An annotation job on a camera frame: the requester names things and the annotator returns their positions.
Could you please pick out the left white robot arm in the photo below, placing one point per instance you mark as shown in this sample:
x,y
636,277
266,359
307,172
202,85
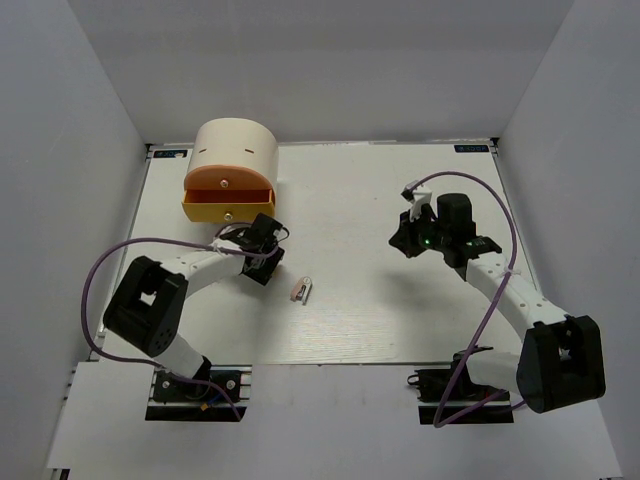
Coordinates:
x,y
147,306

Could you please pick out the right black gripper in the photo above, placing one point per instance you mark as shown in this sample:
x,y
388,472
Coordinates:
x,y
404,239

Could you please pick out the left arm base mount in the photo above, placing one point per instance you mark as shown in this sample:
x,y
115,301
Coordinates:
x,y
171,400

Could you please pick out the orange organizer drawer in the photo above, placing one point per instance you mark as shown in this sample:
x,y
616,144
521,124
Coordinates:
x,y
217,177

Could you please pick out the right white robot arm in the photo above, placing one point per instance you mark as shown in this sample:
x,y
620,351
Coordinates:
x,y
561,361

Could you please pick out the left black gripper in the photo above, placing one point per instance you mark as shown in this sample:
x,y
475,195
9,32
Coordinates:
x,y
261,275

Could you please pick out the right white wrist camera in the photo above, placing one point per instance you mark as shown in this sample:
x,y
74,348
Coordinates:
x,y
418,195

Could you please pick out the cream cylindrical desk organizer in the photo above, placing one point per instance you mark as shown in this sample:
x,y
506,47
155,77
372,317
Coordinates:
x,y
237,142

